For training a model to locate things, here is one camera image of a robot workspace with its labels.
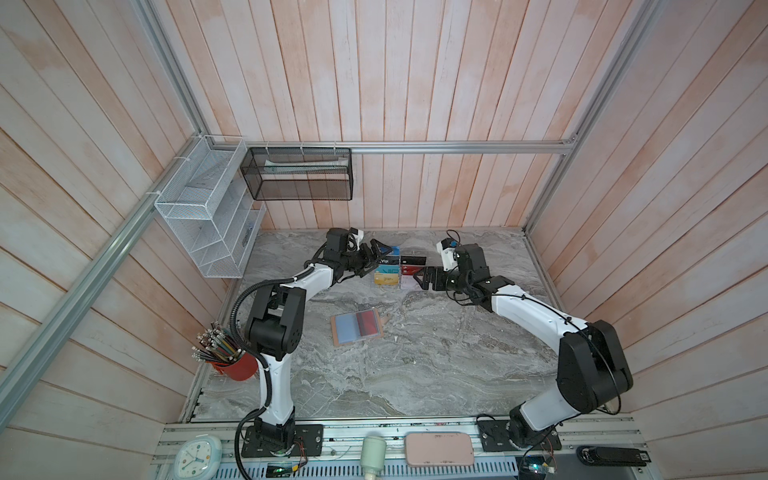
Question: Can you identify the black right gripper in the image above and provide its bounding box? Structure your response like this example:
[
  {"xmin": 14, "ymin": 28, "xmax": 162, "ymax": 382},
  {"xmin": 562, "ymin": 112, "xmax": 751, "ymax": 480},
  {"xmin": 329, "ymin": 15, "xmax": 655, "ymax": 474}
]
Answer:
[{"xmin": 413, "ymin": 265, "xmax": 470, "ymax": 295}]

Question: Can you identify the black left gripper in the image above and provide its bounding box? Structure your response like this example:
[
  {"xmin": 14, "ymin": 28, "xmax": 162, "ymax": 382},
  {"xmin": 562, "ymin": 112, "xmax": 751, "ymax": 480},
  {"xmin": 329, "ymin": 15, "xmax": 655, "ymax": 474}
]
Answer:
[{"xmin": 339, "ymin": 238, "xmax": 392, "ymax": 277}]

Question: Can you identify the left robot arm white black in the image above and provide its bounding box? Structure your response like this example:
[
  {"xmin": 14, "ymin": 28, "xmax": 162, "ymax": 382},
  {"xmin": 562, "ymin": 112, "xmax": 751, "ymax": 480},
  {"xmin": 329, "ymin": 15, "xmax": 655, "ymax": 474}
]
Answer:
[{"xmin": 230, "ymin": 228, "xmax": 393, "ymax": 451}]

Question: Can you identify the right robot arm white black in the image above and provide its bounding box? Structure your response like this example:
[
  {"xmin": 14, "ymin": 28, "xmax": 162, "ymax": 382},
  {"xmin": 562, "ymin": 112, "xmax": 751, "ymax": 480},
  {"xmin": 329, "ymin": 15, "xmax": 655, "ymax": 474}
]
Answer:
[{"xmin": 416, "ymin": 238, "xmax": 633, "ymax": 449}]

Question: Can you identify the red credit card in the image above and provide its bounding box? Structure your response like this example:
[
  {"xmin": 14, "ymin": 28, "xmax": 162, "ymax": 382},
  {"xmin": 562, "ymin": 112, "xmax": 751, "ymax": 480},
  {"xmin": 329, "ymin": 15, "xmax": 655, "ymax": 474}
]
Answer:
[{"xmin": 401, "ymin": 265, "xmax": 423, "ymax": 276}]

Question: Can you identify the gold credit card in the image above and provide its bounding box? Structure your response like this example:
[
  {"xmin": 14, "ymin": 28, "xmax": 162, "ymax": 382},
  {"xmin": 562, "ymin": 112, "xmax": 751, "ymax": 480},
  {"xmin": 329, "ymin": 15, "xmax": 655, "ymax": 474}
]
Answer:
[{"xmin": 374, "ymin": 271, "xmax": 400, "ymax": 286}]

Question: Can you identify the black credit card right column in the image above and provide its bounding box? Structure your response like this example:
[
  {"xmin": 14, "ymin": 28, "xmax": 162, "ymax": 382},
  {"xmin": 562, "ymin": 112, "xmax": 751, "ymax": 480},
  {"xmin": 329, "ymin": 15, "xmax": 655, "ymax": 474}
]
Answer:
[{"xmin": 401, "ymin": 255, "xmax": 427, "ymax": 266}]

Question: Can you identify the black mesh basket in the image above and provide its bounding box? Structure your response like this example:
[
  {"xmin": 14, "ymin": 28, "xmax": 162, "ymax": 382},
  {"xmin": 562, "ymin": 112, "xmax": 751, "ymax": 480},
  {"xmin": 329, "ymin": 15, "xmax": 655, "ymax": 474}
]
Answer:
[{"xmin": 240, "ymin": 147, "xmax": 354, "ymax": 201}]

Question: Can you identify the red pen cup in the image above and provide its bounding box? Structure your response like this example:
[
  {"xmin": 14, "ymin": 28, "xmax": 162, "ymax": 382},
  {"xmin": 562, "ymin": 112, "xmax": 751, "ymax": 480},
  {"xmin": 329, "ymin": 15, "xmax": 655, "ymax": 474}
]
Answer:
[{"xmin": 213, "ymin": 352, "xmax": 259, "ymax": 382}]

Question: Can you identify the pink rectangular case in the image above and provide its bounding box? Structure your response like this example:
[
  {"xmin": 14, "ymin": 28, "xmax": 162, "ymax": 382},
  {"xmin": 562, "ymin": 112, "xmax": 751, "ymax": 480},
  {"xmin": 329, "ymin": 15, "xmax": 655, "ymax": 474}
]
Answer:
[{"xmin": 404, "ymin": 432, "xmax": 475, "ymax": 467}]

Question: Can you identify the bundle of coloured pens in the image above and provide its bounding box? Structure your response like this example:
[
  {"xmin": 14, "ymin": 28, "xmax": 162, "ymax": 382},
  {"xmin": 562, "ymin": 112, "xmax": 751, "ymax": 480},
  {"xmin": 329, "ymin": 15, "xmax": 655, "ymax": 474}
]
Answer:
[{"xmin": 192, "ymin": 322, "xmax": 245, "ymax": 367}]

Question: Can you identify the white light bulb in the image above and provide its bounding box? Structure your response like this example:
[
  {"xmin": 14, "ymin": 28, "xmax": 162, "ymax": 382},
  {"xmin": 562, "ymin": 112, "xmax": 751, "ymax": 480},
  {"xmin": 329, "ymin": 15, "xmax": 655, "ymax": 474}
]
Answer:
[{"xmin": 360, "ymin": 435, "xmax": 387, "ymax": 480}]

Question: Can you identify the black stapler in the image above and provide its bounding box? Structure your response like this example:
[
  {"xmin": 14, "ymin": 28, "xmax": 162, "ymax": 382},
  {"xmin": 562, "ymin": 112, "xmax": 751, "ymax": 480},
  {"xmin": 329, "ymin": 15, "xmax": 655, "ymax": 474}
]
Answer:
[{"xmin": 576, "ymin": 446, "xmax": 651, "ymax": 467}]

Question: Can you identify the white analog clock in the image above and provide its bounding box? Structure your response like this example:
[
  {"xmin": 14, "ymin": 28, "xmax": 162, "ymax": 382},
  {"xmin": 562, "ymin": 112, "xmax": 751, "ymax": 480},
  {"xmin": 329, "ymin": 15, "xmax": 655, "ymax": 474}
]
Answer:
[{"xmin": 172, "ymin": 435, "xmax": 222, "ymax": 480}]

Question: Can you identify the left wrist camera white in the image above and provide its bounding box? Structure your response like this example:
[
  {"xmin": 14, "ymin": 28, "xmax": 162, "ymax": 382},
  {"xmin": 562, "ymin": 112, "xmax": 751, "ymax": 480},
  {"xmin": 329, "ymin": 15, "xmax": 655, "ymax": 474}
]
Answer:
[{"xmin": 347, "ymin": 228, "xmax": 364, "ymax": 251}]

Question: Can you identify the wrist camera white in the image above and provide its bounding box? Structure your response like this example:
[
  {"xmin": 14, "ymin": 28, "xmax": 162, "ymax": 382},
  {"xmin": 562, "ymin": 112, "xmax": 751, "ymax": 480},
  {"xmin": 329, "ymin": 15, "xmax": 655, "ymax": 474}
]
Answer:
[
  {"xmin": 436, "ymin": 237, "xmax": 459, "ymax": 271},
  {"xmin": 347, "ymin": 228, "xmax": 364, "ymax": 251}
]

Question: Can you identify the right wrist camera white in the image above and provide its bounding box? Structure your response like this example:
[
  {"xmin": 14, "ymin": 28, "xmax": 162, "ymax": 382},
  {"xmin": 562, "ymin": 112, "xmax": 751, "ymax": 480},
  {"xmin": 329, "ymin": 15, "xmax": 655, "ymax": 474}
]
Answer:
[{"xmin": 436, "ymin": 237, "xmax": 459, "ymax": 271}]

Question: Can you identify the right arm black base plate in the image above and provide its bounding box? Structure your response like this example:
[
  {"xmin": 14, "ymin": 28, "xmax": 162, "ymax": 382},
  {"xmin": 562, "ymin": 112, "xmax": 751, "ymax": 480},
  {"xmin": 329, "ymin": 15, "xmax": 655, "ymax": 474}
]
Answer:
[{"xmin": 475, "ymin": 415, "xmax": 563, "ymax": 453}]

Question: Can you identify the white wire mesh shelf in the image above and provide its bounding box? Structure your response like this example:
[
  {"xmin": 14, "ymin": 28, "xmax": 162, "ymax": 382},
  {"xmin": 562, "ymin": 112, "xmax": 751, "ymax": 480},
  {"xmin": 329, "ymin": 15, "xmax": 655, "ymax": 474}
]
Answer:
[{"xmin": 155, "ymin": 135, "xmax": 266, "ymax": 279}]

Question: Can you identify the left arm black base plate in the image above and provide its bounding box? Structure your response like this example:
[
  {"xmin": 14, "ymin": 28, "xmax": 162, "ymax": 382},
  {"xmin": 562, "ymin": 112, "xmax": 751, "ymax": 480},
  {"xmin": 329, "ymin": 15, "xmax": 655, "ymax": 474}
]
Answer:
[{"xmin": 240, "ymin": 422, "xmax": 324, "ymax": 458}]

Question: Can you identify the black corrugated cable hose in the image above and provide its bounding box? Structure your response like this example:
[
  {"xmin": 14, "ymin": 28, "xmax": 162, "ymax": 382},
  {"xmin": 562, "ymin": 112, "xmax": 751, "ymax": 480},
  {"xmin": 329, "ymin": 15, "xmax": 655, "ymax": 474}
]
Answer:
[{"xmin": 229, "ymin": 278, "xmax": 316, "ymax": 480}]

